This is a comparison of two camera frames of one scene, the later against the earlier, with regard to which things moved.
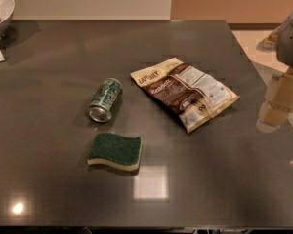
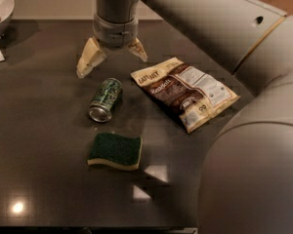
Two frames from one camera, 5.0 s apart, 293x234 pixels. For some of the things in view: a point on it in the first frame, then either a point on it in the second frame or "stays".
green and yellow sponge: (122, 152) stays
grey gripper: (292, 39) to (115, 32)
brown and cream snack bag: (190, 93) stays
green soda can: (106, 97) stays
